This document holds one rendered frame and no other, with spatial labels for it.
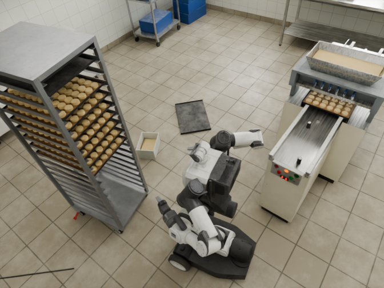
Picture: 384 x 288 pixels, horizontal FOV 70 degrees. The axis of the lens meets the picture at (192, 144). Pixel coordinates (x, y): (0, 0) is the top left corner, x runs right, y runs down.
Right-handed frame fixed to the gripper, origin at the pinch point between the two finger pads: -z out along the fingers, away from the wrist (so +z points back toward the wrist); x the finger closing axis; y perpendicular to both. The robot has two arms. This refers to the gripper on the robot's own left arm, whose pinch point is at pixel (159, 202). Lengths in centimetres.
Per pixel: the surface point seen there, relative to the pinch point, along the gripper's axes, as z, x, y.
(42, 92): -50, 70, 29
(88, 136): -64, 18, 17
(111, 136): -72, 2, 2
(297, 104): -25, -20, -158
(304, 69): -29, 14, -161
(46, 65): -59, 78, 21
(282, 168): 17, -22, -94
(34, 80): -50, 77, 29
